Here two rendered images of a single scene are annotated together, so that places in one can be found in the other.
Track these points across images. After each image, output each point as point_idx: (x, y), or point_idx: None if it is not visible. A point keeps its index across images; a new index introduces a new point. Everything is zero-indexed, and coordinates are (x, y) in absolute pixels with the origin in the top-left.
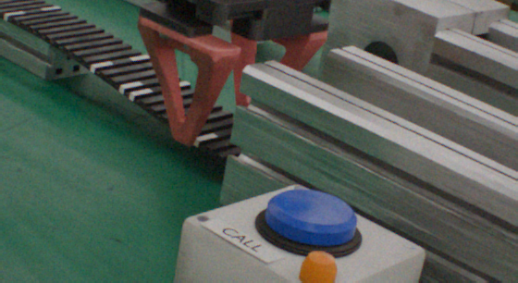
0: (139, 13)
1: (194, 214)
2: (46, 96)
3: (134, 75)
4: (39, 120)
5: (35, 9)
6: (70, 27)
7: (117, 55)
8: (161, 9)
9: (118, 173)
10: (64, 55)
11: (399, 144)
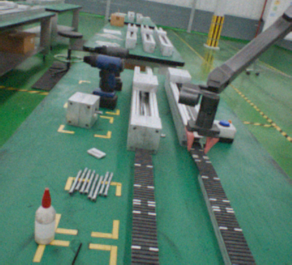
0: (218, 138)
1: (212, 150)
2: None
3: (203, 158)
4: (221, 171)
5: (208, 178)
6: (206, 170)
7: (202, 162)
8: (216, 135)
9: (216, 158)
10: None
11: None
